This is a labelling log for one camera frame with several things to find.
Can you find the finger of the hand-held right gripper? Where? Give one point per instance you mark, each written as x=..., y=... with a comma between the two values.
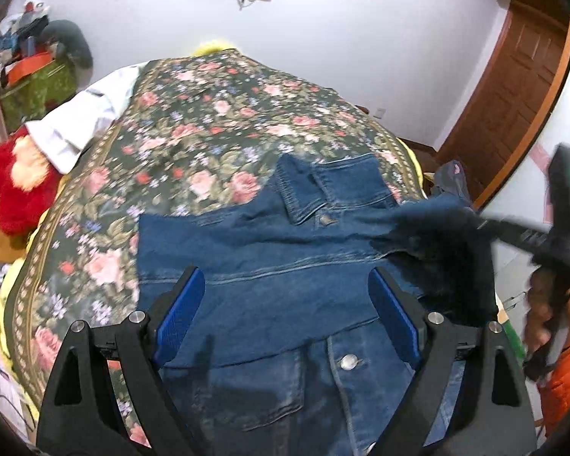
x=508, y=230

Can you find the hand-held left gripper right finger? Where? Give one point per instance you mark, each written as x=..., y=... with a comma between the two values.
x=394, y=313

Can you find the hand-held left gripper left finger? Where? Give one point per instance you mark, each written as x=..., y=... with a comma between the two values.
x=180, y=313

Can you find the blue denim jacket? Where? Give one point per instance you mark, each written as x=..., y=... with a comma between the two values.
x=275, y=266

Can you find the person's right hand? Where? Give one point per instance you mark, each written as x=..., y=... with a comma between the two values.
x=544, y=313

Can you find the dark printed cloth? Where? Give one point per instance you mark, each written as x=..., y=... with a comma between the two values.
x=449, y=178

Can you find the wooden door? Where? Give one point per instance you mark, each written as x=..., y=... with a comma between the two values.
x=517, y=90

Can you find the floral bed blanket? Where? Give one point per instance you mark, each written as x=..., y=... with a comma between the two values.
x=190, y=128

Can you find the red plush toy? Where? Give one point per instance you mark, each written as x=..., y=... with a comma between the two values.
x=19, y=185

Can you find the white shirt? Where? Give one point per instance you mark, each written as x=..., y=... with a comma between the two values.
x=83, y=118

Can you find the green storage box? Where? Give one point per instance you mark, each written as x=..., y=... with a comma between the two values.
x=33, y=88

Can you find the orange box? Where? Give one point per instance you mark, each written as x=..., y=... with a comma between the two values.
x=31, y=64

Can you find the grey plush toy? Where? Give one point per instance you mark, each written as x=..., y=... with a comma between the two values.
x=73, y=40

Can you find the white wall socket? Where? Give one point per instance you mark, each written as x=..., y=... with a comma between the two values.
x=379, y=113

